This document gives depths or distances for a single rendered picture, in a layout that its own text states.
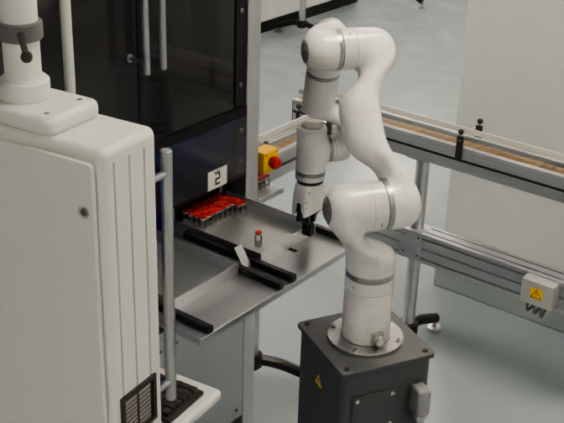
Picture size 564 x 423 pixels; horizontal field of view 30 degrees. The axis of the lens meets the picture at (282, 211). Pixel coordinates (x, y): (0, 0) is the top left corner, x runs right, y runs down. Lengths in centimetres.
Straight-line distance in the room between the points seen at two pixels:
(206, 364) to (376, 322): 94
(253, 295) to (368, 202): 51
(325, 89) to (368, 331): 65
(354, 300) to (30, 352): 79
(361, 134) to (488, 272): 145
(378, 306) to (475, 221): 197
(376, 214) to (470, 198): 204
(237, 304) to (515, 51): 186
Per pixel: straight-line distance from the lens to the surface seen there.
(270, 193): 334
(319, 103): 279
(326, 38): 252
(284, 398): 390
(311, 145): 288
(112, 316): 207
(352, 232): 242
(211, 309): 271
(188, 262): 293
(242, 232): 309
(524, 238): 439
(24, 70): 205
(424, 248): 390
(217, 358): 341
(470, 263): 382
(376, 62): 254
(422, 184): 384
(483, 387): 406
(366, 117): 248
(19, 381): 232
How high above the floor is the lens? 228
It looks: 26 degrees down
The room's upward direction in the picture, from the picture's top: 2 degrees clockwise
